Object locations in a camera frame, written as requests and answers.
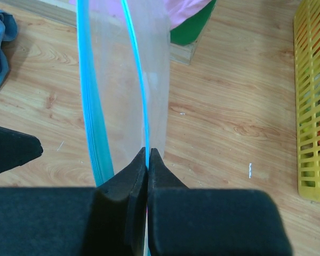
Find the pink t-shirt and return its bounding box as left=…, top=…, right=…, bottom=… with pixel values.
left=69, top=0, right=213, bottom=29

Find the yellow plastic basket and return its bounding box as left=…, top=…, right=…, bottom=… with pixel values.
left=293, top=1, right=320, bottom=202

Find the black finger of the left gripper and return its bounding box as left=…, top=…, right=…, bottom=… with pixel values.
left=0, top=126, right=43, bottom=173

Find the green t-shirt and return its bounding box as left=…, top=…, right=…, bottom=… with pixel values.
left=170, top=1, right=216, bottom=46

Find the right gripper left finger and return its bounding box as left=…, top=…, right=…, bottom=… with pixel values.
left=0, top=149, right=147, bottom=255

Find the clear zip top bag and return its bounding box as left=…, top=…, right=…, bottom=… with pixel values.
left=76, top=1, right=170, bottom=185

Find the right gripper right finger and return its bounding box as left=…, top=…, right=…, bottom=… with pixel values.
left=148, top=149, right=292, bottom=255

